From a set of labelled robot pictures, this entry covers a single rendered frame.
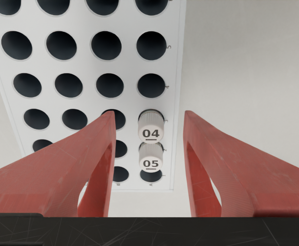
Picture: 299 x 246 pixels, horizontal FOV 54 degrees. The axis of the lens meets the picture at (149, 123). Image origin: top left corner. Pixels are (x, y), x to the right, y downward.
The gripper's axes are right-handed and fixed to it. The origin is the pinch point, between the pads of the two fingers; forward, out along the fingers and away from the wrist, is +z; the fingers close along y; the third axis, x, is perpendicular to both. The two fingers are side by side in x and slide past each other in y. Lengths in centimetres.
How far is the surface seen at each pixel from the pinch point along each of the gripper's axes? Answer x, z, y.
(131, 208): 12.4, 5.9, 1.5
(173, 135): 1.7, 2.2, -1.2
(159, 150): 2.3, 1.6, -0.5
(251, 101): 2.0, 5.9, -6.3
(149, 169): 3.0, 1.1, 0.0
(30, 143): 2.4, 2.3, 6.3
